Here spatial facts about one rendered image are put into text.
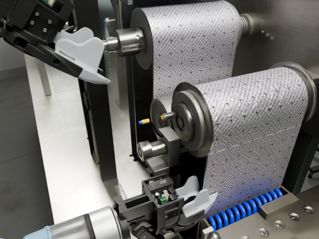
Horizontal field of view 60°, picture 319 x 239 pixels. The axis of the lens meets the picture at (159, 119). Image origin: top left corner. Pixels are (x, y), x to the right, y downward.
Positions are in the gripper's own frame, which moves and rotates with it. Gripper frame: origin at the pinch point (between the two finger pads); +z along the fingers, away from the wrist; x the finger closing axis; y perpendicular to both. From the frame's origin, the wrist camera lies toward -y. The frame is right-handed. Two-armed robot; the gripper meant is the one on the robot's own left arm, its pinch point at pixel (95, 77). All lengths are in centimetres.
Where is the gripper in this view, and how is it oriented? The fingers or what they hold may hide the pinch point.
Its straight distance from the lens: 44.0
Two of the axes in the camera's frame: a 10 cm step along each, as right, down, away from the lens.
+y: 5.8, -7.9, -1.8
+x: -4.3, -4.9, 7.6
